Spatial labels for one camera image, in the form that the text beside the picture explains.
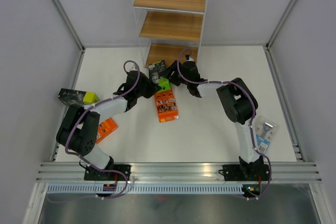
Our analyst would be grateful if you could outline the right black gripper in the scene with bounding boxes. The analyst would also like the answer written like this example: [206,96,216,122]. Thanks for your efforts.
[159,60,190,87]

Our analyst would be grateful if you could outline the black green razor box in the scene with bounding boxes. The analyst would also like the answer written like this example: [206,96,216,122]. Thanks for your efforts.
[57,88,100,109]
[148,60,171,93]

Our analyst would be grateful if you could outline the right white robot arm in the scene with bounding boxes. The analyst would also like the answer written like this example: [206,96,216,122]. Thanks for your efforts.
[159,60,271,181]

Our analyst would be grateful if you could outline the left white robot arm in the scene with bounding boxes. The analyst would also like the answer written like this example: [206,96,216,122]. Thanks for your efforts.
[56,70,161,180]

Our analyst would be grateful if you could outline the bottom wooden shelf board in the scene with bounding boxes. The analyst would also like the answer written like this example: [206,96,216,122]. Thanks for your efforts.
[142,42,199,68]

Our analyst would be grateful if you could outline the middle wooden shelf board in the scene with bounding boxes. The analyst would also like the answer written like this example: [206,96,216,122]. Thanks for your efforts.
[140,12,203,42]

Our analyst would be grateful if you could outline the orange razor box centre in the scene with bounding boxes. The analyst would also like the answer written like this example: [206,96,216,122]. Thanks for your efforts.
[154,89,179,123]

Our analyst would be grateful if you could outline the orange razor box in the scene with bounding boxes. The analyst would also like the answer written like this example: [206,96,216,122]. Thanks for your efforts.
[154,89,179,123]
[96,118,118,143]

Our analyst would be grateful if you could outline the orange razor box left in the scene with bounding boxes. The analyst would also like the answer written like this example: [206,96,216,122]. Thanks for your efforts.
[96,118,118,143]

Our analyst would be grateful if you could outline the blue clear razor blister pack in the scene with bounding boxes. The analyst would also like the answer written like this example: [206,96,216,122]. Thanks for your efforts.
[255,116,279,155]

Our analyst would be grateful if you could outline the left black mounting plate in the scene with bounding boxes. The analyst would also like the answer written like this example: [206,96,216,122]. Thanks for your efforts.
[84,164,131,182]

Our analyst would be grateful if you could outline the black mounting plate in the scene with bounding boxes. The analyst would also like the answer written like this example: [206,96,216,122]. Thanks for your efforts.
[84,164,131,182]
[222,164,270,182]

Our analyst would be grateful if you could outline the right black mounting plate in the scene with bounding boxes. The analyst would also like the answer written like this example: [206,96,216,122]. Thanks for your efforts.
[222,164,270,182]

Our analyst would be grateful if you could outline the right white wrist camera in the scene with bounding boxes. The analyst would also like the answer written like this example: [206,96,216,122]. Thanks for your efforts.
[185,54,195,63]

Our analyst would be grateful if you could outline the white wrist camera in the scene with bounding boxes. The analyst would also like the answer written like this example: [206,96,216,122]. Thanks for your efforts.
[185,54,195,63]
[128,65,139,72]

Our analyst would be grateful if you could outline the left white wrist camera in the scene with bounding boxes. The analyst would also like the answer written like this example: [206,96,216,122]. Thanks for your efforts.
[128,65,139,72]

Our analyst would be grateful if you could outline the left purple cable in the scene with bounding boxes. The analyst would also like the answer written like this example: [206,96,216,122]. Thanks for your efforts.
[47,60,141,204]

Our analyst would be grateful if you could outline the white wire shelf rack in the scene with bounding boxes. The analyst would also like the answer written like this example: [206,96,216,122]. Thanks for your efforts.
[131,0,208,67]

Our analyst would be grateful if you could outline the left aluminium corner post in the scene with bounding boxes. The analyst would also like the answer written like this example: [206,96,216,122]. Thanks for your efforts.
[51,0,85,52]

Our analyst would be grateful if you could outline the aluminium corner post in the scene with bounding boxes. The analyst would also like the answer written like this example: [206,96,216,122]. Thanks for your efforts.
[51,0,85,52]
[265,0,299,51]

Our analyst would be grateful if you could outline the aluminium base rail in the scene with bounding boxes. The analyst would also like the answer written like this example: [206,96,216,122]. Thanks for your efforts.
[36,162,322,184]

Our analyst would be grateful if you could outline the slotted cable duct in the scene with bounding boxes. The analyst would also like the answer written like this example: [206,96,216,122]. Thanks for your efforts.
[47,183,243,195]

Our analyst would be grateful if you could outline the right aluminium corner post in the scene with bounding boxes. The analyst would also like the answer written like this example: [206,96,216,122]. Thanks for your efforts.
[265,0,299,51]

